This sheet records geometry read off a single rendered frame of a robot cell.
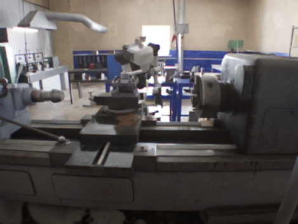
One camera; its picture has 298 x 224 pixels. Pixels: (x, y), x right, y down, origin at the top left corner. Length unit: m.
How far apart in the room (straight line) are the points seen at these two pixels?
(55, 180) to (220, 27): 8.12
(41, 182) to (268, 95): 1.30
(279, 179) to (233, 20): 7.91
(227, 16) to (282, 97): 7.77
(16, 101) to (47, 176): 0.48
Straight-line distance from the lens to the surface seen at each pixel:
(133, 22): 8.25
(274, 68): 1.01
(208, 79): 1.09
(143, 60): 2.09
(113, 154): 0.95
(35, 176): 1.28
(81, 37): 8.71
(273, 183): 1.29
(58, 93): 1.24
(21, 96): 1.34
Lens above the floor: 1.36
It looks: 19 degrees down
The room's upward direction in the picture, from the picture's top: straight up
